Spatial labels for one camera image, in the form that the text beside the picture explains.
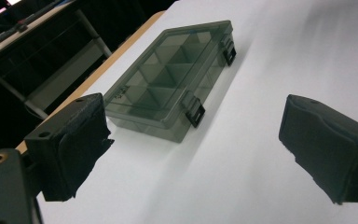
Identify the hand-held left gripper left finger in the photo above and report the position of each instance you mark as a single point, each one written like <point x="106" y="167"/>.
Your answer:
<point x="71" y="146"/>

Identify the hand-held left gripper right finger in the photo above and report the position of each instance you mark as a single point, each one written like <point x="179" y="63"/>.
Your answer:
<point x="329" y="146"/>

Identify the grey transparent compartment box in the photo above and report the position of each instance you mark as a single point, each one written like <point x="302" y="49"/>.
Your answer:
<point x="167" y="74"/>

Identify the grey metal stand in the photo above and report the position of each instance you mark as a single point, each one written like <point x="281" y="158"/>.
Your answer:
<point x="65" y="71"/>

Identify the white board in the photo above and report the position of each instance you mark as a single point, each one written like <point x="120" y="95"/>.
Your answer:
<point x="276" y="56"/>

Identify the long black tool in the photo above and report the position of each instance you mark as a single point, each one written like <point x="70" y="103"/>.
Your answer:
<point x="21" y="26"/>

